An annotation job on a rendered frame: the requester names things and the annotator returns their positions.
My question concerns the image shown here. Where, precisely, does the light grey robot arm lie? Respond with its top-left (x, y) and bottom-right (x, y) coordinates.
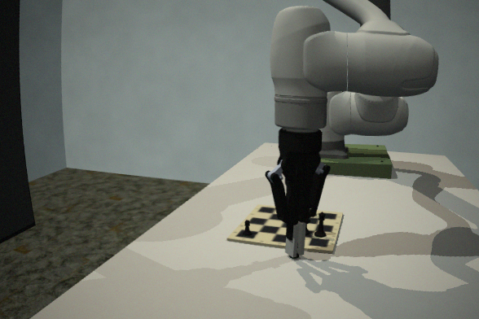
top-left (270, 0), bottom-right (438, 159)

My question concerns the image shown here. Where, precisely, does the black and cream chessboard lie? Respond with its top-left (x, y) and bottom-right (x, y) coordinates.
top-left (227, 204), bottom-right (343, 253)

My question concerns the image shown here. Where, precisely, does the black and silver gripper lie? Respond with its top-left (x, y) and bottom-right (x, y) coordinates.
top-left (265, 129), bottom-right (331, 258)

